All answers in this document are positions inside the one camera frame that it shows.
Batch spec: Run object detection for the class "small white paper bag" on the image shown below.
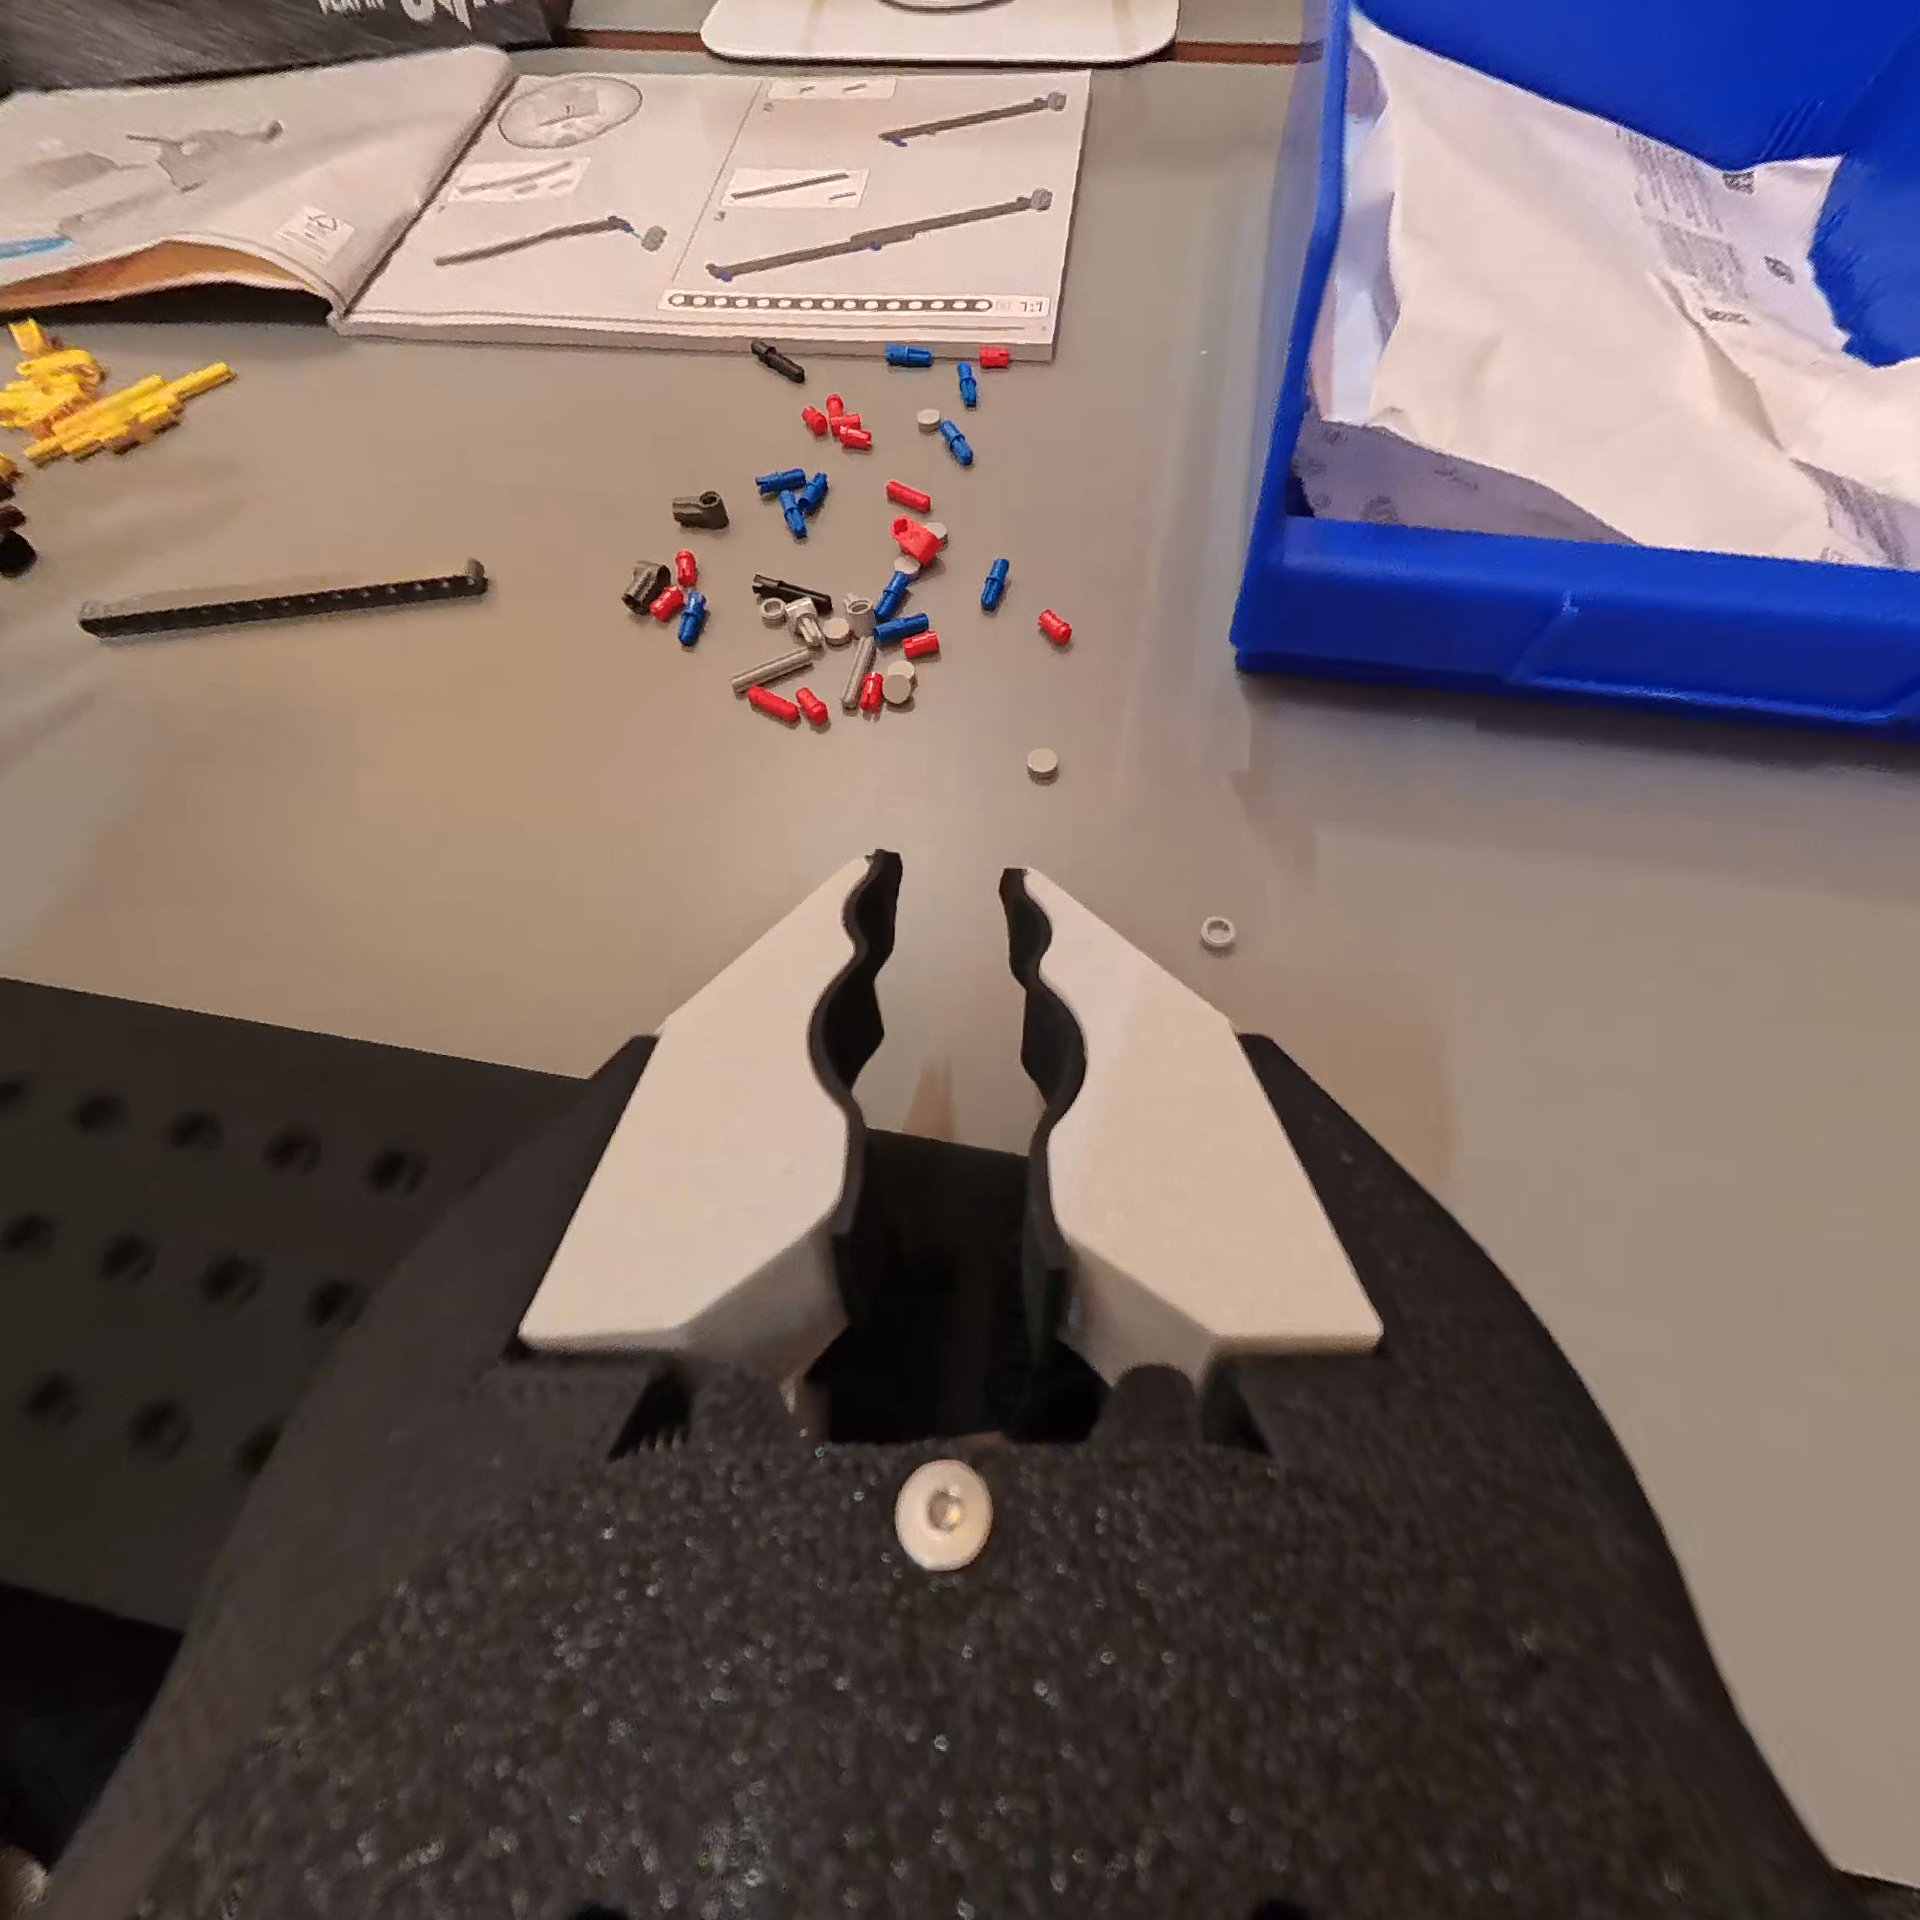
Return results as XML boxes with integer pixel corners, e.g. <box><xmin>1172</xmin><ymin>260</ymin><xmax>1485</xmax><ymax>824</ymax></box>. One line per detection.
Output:
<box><xmin>1304</xmin><ymin>16</ymin><xmax>1920</xmax><ymax>571</ymax></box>

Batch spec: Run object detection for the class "blue plastic bin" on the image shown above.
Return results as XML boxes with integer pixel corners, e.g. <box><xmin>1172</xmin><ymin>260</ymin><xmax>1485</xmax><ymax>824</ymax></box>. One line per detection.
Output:
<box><xmin>1229</xmin><ymin>0</ymin><xmax>1920</xmax><ymax>737</ymax></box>

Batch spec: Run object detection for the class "white sign stand base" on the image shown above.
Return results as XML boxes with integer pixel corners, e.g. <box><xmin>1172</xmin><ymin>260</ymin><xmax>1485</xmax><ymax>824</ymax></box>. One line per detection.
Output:
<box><xmin>699</xmin><ymin>0</ymin><xmax>1180</xmax><ymax>64</ymax></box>

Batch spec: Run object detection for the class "yellow lego connector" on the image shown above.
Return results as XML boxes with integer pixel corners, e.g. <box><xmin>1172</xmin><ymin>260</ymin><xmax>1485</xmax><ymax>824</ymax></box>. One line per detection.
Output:
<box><xmin>7</xmin><ymin>318</ymin><xmax>108</xmax><ymax>423</ymax></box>

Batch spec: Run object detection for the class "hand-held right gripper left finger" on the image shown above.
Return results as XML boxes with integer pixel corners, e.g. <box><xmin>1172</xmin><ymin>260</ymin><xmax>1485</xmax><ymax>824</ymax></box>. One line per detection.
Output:
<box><xmin>515</xmin><ymin>852</ymin><xmax>905</xmax><ymax>1378</ymax></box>

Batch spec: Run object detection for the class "pile of small lego pins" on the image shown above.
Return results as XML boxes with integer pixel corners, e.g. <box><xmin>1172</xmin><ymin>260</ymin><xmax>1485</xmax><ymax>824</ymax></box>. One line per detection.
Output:
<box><xmin>622</xmin><ymin>343</ymin><xmax>1075</xmax><ymax>735</ymax></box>

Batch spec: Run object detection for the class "black lego set box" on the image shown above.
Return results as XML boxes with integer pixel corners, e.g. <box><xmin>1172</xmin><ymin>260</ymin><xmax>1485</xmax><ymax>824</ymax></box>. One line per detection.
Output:
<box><xmin>0</xmin><ymin>0</ymin><xmax>571</xmax><ymax>96</ymax></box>

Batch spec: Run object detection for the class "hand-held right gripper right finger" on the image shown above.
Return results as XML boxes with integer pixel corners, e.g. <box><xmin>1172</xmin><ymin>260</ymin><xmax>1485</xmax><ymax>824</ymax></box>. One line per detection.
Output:
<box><xmin>996</xmin><ymin>866</ymin><xmax>1384</xmax><ymax>1378</ymax></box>

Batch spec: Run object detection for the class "lego instruction booklet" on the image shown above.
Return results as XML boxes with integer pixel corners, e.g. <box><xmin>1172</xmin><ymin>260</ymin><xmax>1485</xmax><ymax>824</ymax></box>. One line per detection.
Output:
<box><xmin>0</xmin><ymin>46</ymin><xmax>1095</xmax><ymax>366</ymax></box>

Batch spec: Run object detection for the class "long yellow lego axle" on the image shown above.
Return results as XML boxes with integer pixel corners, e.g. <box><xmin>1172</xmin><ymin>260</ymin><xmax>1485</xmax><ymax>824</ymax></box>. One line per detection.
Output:
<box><xmin>29</xmin><ymin>359</ymin><xmax>239</xmax><ymax>455</ymax></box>

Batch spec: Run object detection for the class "flat white paper bag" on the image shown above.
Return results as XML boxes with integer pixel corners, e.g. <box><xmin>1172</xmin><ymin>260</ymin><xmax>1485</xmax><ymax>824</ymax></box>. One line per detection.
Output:
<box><xmin>1293</xmin><ymin>422</ymin><xmax>1644</xmax><ymax>544</ymax></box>

